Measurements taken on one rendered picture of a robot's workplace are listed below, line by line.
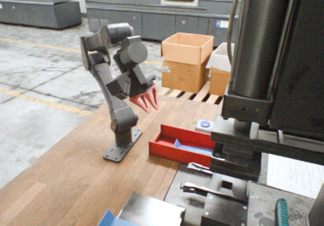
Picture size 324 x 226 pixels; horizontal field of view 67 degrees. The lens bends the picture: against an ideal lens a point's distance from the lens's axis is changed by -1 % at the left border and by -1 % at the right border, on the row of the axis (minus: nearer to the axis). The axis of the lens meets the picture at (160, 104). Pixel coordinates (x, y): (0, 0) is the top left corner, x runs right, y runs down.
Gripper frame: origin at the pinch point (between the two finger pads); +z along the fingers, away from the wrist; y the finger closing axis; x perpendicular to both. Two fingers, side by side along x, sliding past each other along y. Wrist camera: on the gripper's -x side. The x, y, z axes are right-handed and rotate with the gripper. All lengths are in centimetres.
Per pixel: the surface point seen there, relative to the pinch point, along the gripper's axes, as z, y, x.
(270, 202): 36.8, 23.1, -4.4
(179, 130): 15.7, -3.1, 12.7
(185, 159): 21.0, 0.6, 1.3
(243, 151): 9.7, 27.2, -17.3
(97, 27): -101, -344, 446
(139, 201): 18.0, -5.1, -19.9
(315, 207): 36, 34, -7
